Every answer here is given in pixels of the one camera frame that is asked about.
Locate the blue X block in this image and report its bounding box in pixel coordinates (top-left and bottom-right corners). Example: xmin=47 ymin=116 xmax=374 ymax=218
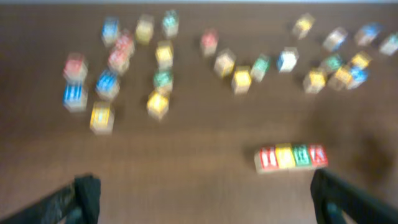
xmin=354 ymin=22 xmax=382 ymax=46

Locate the red Q block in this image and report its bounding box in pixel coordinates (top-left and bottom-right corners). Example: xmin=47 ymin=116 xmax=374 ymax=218
xmin=200 ymin=29 xmax=218 ymax=57

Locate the red 6 block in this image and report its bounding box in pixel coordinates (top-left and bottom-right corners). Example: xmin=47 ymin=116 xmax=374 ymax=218
xmin=108 ymin=49 xmax=129 ymax=75

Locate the red I block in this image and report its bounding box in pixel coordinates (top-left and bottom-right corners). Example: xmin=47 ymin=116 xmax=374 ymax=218
xmin=254 ymin=146 xmax=279 ymax=174

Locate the red a block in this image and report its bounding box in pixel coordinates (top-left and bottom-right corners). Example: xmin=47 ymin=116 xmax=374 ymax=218
xmin=308 ymin=144 xmax=328 ymax=167
xmin=114 ymin=29 xmax=135 ymax=57

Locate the yellow block by R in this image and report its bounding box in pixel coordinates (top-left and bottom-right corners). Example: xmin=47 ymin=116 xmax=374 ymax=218
xmin=327 ymin=65 xmax=353 ymax=91

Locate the green v block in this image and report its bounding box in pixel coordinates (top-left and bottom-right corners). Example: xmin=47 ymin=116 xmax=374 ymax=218
xmin=250 ymin=54 xmax=271 ymax=82
xmin=153 ymin=70 xmax=174 ymax=94

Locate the green V block left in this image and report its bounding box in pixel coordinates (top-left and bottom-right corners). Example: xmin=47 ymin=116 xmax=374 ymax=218
xmin=153 ymin=70 xmax=174 ymax=94

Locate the wooden block blue side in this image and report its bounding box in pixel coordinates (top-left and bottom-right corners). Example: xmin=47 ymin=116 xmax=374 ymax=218
xmin=322 ymin=27 xmax=348 ymax=52

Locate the plain wooden block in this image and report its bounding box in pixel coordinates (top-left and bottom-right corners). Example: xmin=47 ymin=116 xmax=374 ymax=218
xmin=214 ymin=49 xmax=236 ymax=78
xmin=135 ymin=14 xmax=154 ymax=45

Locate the blue H block left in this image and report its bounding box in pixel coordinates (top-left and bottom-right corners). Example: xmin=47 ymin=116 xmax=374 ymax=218
xmin=63 ymin=82 xmax=88 ymax=112

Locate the yellow block bottom left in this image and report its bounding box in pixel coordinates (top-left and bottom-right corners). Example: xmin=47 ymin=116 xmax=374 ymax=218
xmin=90 ymin=101 xmax=114 ymax=134

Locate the red M block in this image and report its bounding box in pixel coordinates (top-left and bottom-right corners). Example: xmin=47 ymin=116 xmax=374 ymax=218
xmin=63 ymin=52 xmax=88 ymax=82

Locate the blue picture block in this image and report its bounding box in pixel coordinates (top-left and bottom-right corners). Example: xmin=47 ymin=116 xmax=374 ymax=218
xmin=346 ymin=67 xmax=369 ymax=89

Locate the yellow O block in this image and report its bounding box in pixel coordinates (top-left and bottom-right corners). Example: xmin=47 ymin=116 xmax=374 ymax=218
xmin=147 ymin=91 xmax=169 ymax=120

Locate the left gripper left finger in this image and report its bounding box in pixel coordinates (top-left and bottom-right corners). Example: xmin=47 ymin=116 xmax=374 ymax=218
xmin=1 ymin=175 xmax=101 ymax=224

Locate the blue H block tilted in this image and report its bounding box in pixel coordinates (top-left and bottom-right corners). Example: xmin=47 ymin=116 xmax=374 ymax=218
xmin=95 ymin=69 xmax=120 ymax=101

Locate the plain wooden block left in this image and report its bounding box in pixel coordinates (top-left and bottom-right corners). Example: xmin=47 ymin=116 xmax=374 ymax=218
xmin=135 ymin=14 xmax=154 ymax=45

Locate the yellow block top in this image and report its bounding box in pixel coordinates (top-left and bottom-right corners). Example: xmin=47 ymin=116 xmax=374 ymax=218
xmin=292 ymin=13 xmax=315 ymax=39

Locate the blue S block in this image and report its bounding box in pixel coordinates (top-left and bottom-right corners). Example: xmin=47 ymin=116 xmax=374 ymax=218
xmin=101 ymin=17 xmax=119 ymax=47

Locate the green V block centre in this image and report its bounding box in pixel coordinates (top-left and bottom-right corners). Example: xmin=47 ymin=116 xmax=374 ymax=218
xmin=250 ymin=54 xmax=271 ymax=82

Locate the green L block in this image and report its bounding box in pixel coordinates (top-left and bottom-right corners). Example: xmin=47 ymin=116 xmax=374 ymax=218
xmin=162 ymin=10 xmax=179 ymax=39

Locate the yellow C block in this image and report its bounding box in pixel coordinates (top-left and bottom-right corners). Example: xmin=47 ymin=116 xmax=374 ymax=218
xmin=275 ymin=143 xmax=295 ymax=169

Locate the yellow block centre right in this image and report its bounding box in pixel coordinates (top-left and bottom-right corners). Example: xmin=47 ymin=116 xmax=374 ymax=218
xmin=303 ymin=69 xmax=326 ymax=94

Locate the yellow S block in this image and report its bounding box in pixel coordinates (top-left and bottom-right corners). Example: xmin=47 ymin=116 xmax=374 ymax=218
xmin=231 ymin=66 xmax=252 ymax=95

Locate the green r block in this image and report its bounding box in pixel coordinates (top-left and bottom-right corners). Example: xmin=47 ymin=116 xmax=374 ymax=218
xmin=292 ymin=144 xmax=312 ymax=167
xmin=320 ymin=54 xmax=344 ymax=74

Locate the green J block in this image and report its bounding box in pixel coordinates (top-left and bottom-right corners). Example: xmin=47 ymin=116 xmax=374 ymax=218
xmin=379 ymin=32 xmax=398 ymax=56

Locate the plain wooden block centre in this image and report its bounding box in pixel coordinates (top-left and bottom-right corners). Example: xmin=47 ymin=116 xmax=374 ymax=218
xmin=214 ymin=49 xmax=236 ymax=78

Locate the plain picture block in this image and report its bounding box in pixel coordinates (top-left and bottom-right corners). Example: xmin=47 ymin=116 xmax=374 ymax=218
xmin=277 ymin=47 xmax=299 ymax=73

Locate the yellow block upper left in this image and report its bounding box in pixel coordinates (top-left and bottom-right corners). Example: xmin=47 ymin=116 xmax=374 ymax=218
xmin=155 ymin=40 xmax=174 ymax=70

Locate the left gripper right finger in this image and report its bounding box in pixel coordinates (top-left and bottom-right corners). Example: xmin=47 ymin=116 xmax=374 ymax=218
xmin=310 ymin=169 xmax=397 ymax=224

